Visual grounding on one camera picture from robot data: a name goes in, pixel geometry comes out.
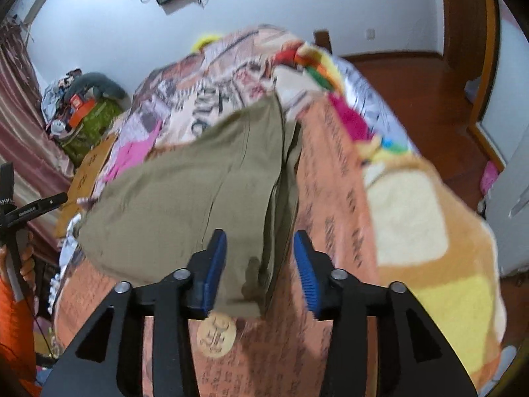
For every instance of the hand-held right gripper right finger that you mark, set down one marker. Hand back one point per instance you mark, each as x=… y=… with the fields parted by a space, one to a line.
x=308 y=273

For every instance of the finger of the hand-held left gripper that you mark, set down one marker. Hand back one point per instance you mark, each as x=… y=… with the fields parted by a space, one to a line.
x=53 y=200

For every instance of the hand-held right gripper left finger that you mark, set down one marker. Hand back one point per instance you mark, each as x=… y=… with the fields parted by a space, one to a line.
x=217 y=264

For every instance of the khaki pants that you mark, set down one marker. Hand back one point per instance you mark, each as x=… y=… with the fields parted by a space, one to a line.
x=186 y=198

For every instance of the person's left hand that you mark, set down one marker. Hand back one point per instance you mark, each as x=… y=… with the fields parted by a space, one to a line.
x=28 y=260

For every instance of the yellow mat with flower cutouts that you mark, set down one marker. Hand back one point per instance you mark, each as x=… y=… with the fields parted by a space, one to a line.
x=89 y=169

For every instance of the white lace cloth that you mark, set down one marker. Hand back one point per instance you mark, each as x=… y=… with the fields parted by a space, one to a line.
x=62 y=264

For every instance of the striped curtain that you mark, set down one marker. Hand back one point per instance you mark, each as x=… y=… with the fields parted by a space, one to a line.
x=20 y=132

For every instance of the printed blanket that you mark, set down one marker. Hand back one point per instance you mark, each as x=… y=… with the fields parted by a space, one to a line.
x=326 y=198

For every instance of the green storage bag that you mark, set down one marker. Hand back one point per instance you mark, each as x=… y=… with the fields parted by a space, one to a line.
x=91 y=132

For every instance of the pink garment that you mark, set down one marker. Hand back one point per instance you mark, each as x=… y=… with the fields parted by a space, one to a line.
x=132 y=153

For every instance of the orange box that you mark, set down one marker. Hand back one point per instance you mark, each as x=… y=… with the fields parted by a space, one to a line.
x=80 y=109

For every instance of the pile of clothes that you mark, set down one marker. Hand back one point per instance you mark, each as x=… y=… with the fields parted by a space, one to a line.
x=53 y=99

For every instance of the toast patterned plush blanket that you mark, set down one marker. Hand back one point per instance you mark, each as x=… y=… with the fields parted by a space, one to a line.
x=413 y=215

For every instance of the white printed bedsheet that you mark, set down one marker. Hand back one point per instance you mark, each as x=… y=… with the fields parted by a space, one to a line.
x=380 y=111

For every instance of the pink fluffy item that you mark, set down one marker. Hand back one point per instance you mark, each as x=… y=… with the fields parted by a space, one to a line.
x=489 y=178

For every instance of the yellow foam arch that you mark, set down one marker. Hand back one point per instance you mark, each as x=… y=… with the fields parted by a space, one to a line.
x=202 y=42

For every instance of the white wardrobe door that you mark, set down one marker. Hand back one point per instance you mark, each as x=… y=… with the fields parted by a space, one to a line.
x=512 y=91

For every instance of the wooden door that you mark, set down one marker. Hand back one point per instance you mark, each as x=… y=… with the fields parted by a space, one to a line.
x=463 y=29

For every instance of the wooden bed post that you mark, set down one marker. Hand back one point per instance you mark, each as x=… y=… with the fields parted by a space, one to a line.
x=323 y=41

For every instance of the white wall socket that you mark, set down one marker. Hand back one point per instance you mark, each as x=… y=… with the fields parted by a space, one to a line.
x=370 y=33

